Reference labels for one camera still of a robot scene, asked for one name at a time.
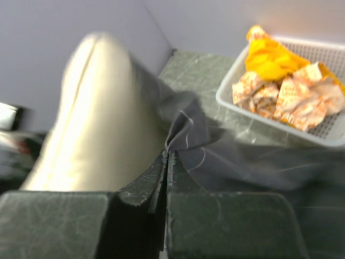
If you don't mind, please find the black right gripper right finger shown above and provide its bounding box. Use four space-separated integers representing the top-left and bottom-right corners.
165 152 309 258

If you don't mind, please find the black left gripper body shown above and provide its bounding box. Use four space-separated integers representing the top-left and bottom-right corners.
1 103 48 186

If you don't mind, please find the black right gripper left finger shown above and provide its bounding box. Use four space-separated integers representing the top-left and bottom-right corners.
1 152 167 258

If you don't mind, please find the cream bear print pillow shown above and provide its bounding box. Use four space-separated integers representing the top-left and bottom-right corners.
21 33 167 192

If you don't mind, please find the dark grey checked pillowcase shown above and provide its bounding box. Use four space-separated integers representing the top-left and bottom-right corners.
129 53 345 259

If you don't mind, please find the orange patterned pillowcase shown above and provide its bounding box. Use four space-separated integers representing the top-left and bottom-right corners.
232 25 344 131

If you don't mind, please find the white plastic basket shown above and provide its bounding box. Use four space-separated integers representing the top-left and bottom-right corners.
216 37 344 147

